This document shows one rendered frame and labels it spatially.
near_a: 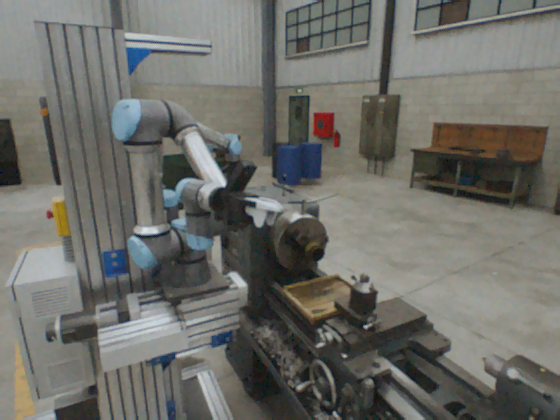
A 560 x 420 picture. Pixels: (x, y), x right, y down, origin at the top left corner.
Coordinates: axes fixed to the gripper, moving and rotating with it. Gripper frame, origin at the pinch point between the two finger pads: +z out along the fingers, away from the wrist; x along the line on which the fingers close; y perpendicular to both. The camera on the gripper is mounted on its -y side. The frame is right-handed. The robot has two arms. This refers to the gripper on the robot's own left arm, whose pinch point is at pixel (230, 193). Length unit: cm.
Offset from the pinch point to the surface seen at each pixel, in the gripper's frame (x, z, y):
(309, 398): -96, 71, -1
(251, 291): -33, 51, -1
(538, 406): -169, 18, 16
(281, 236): -50, 13, 9
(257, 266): -34.5, 34.8, 2.0
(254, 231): -34.3, 13.9, 0.7
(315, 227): -50, 11, 30
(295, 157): 516, 63, 346
